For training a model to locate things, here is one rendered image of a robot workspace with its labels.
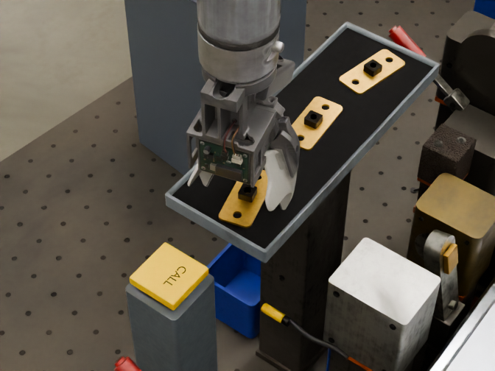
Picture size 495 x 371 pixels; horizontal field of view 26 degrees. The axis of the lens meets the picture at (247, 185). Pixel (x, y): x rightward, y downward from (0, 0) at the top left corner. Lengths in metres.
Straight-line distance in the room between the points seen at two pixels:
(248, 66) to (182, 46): 0.64
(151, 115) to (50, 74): 1.31
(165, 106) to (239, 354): 0.42
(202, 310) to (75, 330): 0.52
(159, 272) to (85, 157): 0.77
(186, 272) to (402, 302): 0.24
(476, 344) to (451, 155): 0.23
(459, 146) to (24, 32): 2.08
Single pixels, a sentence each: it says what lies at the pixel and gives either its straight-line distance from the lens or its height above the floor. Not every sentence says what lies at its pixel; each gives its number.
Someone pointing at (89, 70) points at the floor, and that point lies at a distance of 3.09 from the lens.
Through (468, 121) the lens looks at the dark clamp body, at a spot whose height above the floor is 1.08.
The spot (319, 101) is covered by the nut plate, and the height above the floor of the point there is 1.16.
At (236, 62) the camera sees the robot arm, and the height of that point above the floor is 1.41.
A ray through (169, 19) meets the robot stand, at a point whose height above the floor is 1.04.
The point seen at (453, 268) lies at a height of 1.07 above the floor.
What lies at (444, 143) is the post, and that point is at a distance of 1.35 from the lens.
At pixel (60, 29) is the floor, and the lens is 3.23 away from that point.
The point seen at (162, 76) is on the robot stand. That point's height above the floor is 0.91.
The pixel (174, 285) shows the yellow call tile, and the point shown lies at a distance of 1.11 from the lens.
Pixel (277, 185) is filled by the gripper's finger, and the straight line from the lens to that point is 1.11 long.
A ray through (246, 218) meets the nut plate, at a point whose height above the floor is 1.16.
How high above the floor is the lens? 2.06
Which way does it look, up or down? 48 degrees down
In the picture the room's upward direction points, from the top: straight up
